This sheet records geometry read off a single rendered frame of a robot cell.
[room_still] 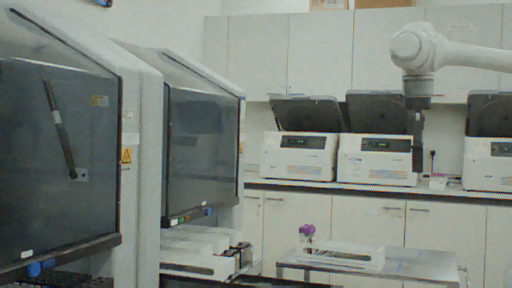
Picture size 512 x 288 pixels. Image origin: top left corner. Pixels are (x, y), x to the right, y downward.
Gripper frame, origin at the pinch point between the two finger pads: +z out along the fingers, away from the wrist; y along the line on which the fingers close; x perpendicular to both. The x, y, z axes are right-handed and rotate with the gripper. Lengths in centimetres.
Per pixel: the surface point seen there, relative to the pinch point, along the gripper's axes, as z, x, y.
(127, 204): 9, 76, -33
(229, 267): 32, 55, -8
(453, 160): 22, -31, 280
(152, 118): -15, 75, -20
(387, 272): 36.5, 8.9, 15.1
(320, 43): -70, 69, 255
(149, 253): 25, 76, -21
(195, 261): 30, 65, -11
